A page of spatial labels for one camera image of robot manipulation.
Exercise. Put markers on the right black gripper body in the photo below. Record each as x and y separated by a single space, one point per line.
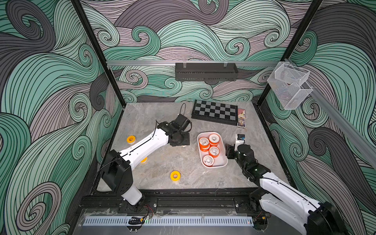
243 168

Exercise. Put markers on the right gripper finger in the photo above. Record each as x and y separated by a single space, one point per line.
229 147
230 156

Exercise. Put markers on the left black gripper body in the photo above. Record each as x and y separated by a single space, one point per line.
182 140

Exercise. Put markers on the orange tape roll plain white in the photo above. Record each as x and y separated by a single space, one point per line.
214 151

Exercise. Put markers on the orange tape roll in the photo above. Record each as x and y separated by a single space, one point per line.
131 140
214 139
204 144
208 160

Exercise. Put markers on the orange tape roll front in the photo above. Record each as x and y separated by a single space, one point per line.
204 144

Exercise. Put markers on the yellow tape roll front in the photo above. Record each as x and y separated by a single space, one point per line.
175 176

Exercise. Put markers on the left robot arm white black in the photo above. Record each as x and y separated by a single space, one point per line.
118 166

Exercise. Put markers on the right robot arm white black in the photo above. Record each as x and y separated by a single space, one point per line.
307 215

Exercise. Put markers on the white storage tray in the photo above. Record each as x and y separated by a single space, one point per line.
221 160

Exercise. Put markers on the small colourful card box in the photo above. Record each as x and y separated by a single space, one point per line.
241 118

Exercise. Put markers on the black grey chessboard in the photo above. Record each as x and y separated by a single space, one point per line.
215 112

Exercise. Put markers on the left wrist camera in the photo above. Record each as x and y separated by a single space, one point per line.
182 122

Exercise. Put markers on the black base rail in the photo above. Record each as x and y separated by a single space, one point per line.
236 200

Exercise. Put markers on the black wall shelf basket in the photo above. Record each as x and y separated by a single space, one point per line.
206 72

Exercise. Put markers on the clear acrylic wall box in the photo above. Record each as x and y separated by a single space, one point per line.
289 84

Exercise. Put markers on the aluminium rail back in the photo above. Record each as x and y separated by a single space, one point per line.
113 63

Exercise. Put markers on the white perforated cable duct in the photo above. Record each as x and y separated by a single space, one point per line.
172 221

